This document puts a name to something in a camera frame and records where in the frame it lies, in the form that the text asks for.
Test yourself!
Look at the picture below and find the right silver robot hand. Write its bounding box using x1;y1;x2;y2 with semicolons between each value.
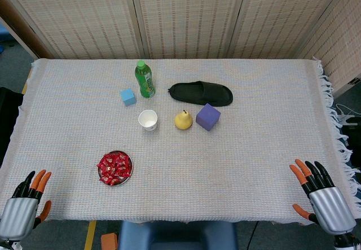
289;159;357;236

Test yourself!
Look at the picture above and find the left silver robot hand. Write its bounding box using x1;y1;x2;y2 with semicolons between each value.
0;169;53;242

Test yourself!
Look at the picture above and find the round metal plate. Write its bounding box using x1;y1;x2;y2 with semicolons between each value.
97;150;134;187

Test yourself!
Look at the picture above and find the white paper cup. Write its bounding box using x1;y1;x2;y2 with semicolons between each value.
138;109;159;132

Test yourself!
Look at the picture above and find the black floor object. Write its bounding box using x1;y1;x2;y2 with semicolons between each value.
341;124;361;151

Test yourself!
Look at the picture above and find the orange block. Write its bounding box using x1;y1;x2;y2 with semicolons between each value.
100;233;118;250

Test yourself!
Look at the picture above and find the black box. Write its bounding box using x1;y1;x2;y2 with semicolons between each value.
0;87;24;168

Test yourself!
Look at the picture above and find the woven fringed tablecloth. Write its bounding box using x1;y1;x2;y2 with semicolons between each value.
0;58;361;225

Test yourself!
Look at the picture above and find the purple foam cube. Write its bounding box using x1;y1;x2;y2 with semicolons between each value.
195;103;222;132

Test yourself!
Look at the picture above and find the light blue foam cube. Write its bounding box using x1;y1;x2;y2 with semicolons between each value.
120;88;137;107

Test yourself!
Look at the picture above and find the yellow pear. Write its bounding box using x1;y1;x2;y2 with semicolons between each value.
174;109;193;131

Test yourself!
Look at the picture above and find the woven folding screen panel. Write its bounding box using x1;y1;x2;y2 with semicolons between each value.
0;0;146;60
294;0;361;94
129;0;250;60
227;0;349;60

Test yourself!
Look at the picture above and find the black slipper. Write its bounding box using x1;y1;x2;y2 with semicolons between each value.
166;80;234;107

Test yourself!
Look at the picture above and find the green drink bottle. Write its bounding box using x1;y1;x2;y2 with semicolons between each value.
134;60;156;99

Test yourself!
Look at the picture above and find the thin black cable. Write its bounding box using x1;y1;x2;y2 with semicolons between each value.
247;221;259;250

